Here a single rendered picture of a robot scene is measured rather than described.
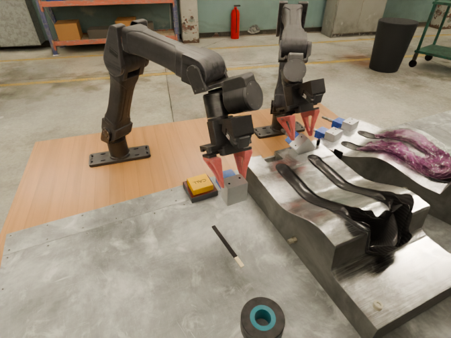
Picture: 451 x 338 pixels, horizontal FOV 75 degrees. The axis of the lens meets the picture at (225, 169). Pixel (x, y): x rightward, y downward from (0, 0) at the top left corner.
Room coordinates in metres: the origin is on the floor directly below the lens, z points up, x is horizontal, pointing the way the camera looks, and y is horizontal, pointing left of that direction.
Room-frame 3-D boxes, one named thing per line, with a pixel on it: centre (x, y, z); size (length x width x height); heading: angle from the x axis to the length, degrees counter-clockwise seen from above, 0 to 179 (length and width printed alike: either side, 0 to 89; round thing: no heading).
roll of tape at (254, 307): (0.26, -0.07, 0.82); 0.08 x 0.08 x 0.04
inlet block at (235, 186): (0.55, 0.00, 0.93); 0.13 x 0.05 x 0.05; 25
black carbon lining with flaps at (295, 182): (0.53, -0.27, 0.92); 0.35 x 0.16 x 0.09; 25
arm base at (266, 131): (1.01, -0.21, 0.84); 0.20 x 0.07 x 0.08; 108
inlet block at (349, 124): (0.97, -0.41, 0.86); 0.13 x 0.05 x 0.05; 42
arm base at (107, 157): (0.83, 0.36, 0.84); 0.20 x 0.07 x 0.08; 108
